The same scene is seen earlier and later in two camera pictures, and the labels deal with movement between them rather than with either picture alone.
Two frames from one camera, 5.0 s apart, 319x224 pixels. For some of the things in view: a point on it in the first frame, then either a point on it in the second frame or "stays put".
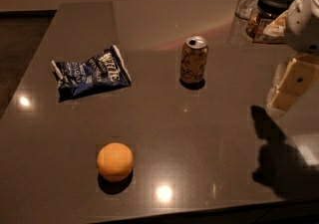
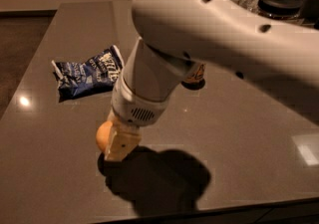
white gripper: (304, 25) -> (136, 108)
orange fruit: (115, 161) -> (103, 133)
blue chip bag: (105, 71) stays put
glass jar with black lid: (270, 5) stays put
